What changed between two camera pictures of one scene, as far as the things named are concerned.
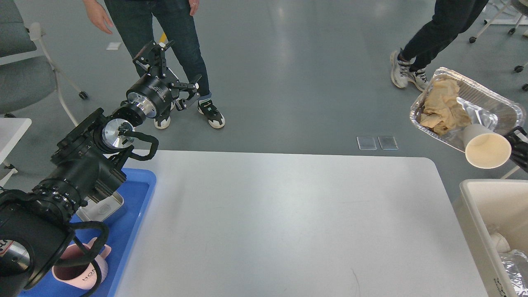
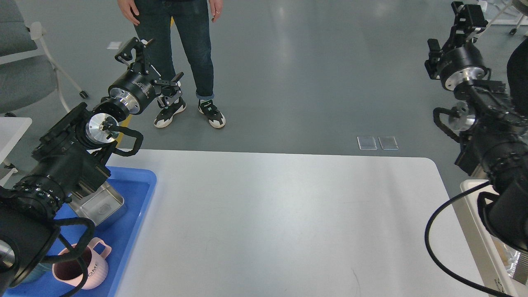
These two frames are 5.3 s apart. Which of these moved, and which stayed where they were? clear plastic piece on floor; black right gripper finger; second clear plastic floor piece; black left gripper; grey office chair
Moved: black right gripper finger; black left gripper
Stayed: clear plastic piece on floor; second clear plastic floor piece; grey office chair
